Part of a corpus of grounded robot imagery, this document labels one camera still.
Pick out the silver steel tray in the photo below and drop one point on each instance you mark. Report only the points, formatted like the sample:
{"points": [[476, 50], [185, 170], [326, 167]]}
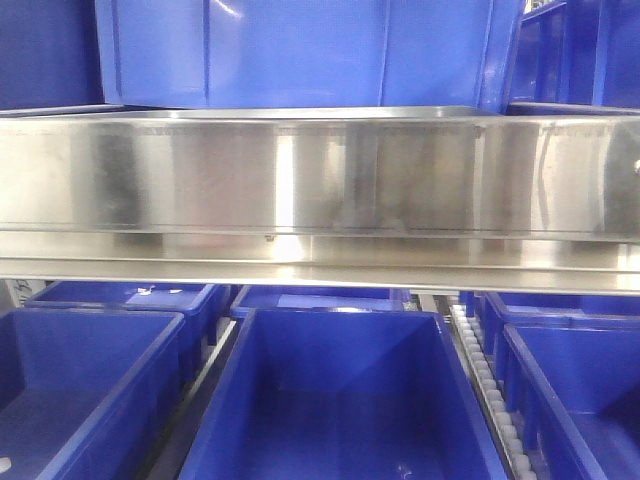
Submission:
{"points": [[413, 112]]}

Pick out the blue rear centre bin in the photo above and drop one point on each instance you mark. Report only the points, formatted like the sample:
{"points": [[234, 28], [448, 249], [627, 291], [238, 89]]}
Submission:
{"points": [[253, 297]]}

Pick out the blue bin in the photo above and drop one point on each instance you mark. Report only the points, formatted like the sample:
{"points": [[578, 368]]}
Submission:
{"points": [[85, 394], [497, 308], [253, 297], [202, 305], [328, 395], [574, 392]]}

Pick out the blue rear left bin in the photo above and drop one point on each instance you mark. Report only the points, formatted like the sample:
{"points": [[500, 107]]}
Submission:
{"points": [[202, 305]]}

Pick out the blue lower centre bin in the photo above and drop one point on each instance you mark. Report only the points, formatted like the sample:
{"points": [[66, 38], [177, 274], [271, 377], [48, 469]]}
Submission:
{"points": [[328, 395]]}

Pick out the blue rear right bin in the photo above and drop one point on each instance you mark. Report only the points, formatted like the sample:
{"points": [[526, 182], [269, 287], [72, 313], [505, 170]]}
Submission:
{"points": [[497, 308]]}

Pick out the large blue upper crate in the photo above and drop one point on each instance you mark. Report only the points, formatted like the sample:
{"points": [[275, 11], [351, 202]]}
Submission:
{"points": [[275, 54]]}

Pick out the blue lower left bin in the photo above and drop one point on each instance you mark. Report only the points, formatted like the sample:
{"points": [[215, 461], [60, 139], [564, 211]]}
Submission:
{"points": [[85, 394]]}

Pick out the blue lower right bin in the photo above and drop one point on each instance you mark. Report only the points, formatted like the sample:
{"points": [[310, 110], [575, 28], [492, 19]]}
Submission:
{"points": [[574, 392]]}

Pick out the blue upper right crate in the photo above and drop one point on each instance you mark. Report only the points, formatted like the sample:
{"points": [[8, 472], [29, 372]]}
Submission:
{"points": [[578, 53]]}

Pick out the blue upper left crate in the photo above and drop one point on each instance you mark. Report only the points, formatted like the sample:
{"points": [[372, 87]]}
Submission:
{"points": [[49, 54]]}

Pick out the stainless steel shelf front rail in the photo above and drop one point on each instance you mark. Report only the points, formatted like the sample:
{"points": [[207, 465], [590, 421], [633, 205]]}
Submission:
{"points": [[512, 203]]}

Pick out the black steel divider rail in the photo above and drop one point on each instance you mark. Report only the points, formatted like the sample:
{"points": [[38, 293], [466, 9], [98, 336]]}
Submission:
{"points": [[167, 457]]}

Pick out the white roller track rail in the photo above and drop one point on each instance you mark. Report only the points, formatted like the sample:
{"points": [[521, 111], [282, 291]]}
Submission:
{"points": [[468, 338]]}

